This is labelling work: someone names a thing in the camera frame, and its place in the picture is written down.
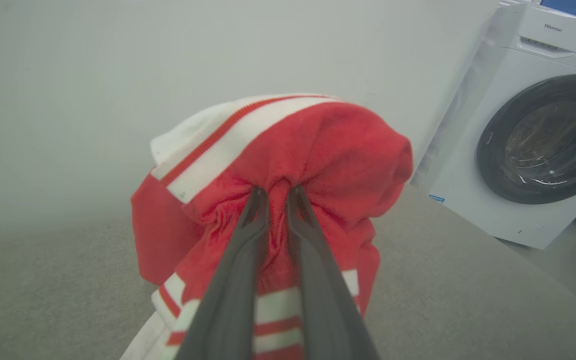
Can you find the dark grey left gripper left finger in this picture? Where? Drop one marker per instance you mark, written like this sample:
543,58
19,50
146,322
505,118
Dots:
230,295

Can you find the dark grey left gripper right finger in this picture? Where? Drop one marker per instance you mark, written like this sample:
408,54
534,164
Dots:
325,300

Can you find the red jersey with white stripes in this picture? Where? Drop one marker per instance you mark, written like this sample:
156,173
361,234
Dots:
313,165

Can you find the grey fabric sofa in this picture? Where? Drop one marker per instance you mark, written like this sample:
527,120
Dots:
468,300

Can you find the white Hisense washing machine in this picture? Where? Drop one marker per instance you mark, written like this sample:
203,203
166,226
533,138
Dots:
513,125

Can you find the dark round washing machine door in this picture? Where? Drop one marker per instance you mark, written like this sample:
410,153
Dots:
543,140

